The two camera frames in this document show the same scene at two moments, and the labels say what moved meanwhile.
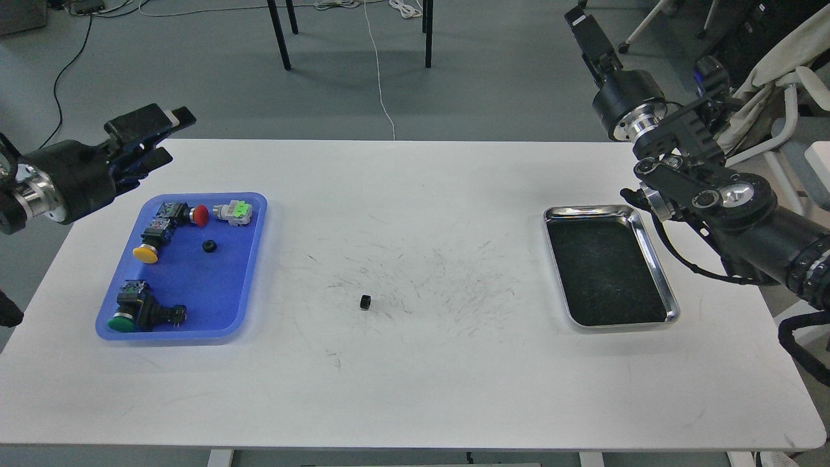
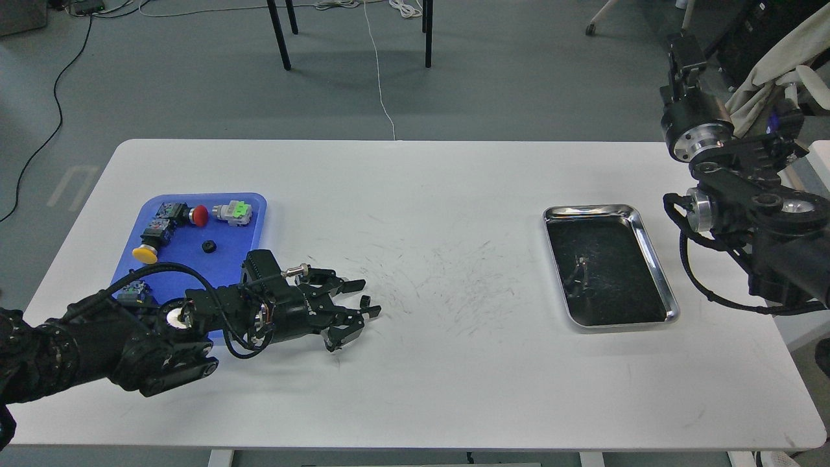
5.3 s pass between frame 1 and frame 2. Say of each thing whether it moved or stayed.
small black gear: stayed
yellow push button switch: stayed
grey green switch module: stayed
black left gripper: moved
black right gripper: moved
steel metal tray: stayed
